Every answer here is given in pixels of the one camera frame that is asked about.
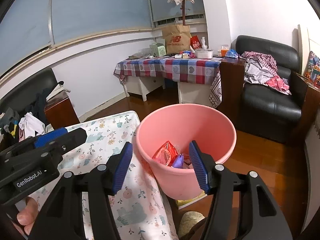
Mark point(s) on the pink plastic trash bucket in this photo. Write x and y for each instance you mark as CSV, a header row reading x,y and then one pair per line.
x,y
180,124

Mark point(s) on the clothes pile on sofa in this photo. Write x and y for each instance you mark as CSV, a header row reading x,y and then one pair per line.
x,y
15,129

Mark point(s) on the black leather armchair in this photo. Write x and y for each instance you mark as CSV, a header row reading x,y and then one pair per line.
x,y
263,111

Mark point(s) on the green tissue box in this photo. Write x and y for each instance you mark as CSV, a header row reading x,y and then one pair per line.
x,y
158,49

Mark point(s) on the colourful cartoon pillow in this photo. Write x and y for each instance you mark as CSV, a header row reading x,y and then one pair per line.
x,y
312,71

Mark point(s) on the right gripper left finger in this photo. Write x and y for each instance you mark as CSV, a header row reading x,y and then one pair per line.
x,y
103,181

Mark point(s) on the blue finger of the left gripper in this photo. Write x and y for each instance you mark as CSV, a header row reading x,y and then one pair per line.
x,y
42,140

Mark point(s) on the dark wooden cabinet by armchair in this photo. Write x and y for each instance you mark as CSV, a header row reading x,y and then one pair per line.
x,y
232,80

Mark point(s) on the pink white wrapper trash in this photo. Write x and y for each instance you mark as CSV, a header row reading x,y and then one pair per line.
x,y
187,162

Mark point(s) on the orange box on table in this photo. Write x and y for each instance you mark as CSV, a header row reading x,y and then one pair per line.
x,y
223,50

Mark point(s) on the blue plastic bag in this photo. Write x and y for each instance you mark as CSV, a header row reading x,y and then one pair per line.
x,y
231,54

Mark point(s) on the purple white trash piece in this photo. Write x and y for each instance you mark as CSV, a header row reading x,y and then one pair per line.
x,y
178,162

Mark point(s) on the brown wooden side cabinet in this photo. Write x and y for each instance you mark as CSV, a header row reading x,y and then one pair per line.
x,y
59,111

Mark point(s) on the white figurine bottle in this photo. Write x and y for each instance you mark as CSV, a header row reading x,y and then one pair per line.
x,y
203,43

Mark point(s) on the pile of clothes on armchair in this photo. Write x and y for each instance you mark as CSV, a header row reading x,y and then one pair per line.
x,y
261,69

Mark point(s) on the beige slipper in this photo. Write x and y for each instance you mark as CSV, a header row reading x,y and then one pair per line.
x,y
188,220

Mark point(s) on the red small gift bag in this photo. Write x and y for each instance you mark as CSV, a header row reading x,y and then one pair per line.
x,y
195,43

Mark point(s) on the white desk under cloth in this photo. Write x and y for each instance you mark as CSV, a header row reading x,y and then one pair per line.
x,y
181,92

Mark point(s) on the black leather sofa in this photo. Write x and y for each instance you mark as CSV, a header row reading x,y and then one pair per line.
x,y
30,95

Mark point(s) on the person's left hand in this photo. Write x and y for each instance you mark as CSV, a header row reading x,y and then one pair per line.
x,y
26,218

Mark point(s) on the checkered tablecloth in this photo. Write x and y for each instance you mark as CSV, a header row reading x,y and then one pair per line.
x,y
197,71

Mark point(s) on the yellow book on floor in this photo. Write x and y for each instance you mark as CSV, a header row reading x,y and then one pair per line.
x,y
185,203

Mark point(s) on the red plastic snack wrapper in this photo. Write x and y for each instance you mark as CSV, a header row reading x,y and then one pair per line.
x,y
166,154

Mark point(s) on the brown paper shopping bag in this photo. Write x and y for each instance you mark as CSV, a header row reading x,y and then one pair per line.
x,y
177,38

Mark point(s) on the white round bowl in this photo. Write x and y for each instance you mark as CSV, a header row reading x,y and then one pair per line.
x,y
204,54

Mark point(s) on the floral tablecloth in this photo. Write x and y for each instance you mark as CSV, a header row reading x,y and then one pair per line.
x,y
139,209

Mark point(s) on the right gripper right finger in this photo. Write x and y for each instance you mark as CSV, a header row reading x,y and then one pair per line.
x,y
216,180

